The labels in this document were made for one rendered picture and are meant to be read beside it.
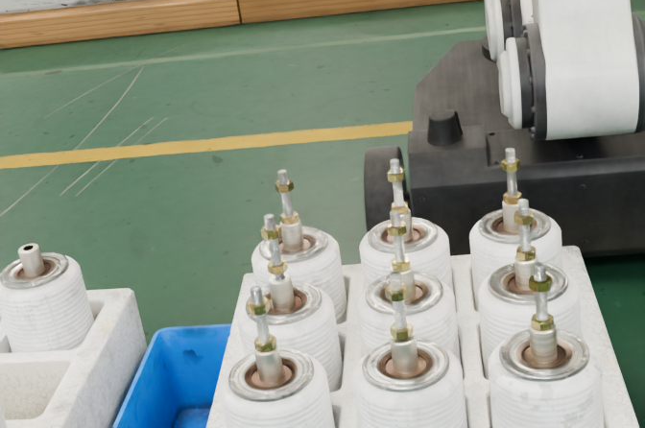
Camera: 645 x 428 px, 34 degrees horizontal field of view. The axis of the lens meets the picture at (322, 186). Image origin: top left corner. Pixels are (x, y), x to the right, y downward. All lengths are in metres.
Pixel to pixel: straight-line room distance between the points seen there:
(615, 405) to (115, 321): 0.55
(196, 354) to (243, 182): 0.68
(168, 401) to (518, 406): 0.53
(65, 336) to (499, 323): 0.48
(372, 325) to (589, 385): 0.22
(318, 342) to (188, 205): 0.89
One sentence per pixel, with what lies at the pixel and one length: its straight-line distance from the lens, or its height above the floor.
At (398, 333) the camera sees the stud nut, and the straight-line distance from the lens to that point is 0.89.
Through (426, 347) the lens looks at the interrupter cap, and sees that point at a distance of 0.93.
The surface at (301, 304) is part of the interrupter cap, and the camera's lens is 1.02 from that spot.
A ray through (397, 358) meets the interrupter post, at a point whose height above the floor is 0.27.
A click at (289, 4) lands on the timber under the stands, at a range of 2.88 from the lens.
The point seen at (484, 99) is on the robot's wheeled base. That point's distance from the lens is 1.69.
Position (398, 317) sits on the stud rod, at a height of 0.30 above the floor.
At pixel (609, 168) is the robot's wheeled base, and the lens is 1.41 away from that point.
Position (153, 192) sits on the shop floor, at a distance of 1.95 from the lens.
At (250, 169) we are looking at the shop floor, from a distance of 1.97.
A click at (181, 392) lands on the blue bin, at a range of 1.33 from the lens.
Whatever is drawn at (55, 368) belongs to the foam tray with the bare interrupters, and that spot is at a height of 0.17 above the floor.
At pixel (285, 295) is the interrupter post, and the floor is 0.27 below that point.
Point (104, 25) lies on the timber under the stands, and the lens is 3.01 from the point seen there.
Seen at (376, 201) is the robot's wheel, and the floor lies 0.16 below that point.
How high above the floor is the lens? 0.78
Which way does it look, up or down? 25 degrees down
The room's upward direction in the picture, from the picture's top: 8 degrees counter-clockwise
